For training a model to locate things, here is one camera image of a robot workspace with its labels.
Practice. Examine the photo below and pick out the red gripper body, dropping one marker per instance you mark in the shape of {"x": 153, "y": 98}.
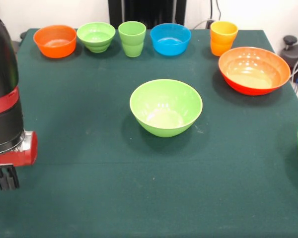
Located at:
{"x": 24, "y": 156}

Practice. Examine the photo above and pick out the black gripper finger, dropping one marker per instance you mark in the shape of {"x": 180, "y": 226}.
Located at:
{"x": 13, "y": 177}
{"x": 2, "y": 178}

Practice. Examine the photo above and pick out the small orange plastic bowl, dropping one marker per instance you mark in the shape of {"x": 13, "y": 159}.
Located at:
{"x": 55, "y": 39}

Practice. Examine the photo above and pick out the dark green table cloth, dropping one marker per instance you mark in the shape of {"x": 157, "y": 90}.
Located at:
{"x": 151, "y": 178}

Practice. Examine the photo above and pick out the small green plastic bowl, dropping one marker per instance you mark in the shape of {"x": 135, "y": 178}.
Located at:
{"x": 96, "y": 34}

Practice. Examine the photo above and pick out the green plastic cup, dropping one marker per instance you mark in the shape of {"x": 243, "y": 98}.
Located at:
{"x": 132, "y": 42}

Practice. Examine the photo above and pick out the blue plastic bowl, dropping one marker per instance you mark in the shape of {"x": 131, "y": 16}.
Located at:
{"x": 170, "y": 39}

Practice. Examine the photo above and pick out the black power plug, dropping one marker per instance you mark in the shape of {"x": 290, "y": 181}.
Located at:
{"x": 210, "y": 23}

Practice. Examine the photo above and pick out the yellow plastic cup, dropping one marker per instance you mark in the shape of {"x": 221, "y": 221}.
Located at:
{"x": 223, "y": 39}

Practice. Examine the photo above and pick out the large orange plastic bowl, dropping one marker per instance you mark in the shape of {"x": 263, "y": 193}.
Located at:
{"x": 254, "y": 72}

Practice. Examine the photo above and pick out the black knobbed equipment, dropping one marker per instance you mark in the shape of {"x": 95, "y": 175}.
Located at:
{"x": 295, "y": 57}

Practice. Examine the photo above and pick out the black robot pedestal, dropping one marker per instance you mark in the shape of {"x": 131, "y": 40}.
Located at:
{"x": 146, "y": 11}

